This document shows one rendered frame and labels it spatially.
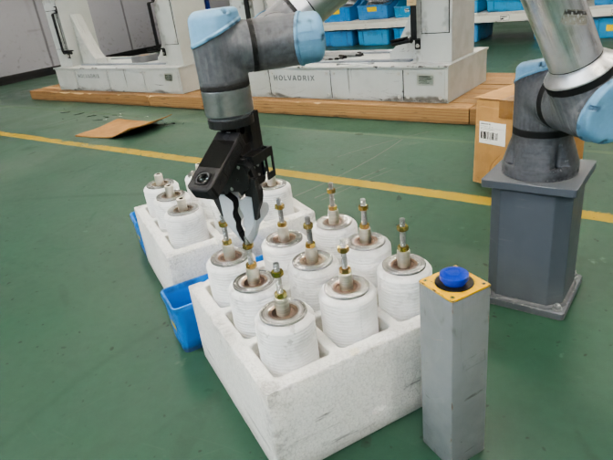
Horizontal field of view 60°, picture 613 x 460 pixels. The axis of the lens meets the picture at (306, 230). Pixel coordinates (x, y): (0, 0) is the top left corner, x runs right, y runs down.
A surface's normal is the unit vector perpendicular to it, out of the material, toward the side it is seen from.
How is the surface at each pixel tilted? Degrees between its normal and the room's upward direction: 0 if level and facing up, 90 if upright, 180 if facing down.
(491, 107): 90
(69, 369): 0
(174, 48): 90
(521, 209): 90
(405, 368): 90
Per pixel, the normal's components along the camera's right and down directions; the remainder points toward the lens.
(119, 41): 0.80, 0.17
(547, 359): -0.11, -0.90
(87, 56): -0.59, 0.40
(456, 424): 0.47, 0.33
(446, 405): -0.87, 0.29
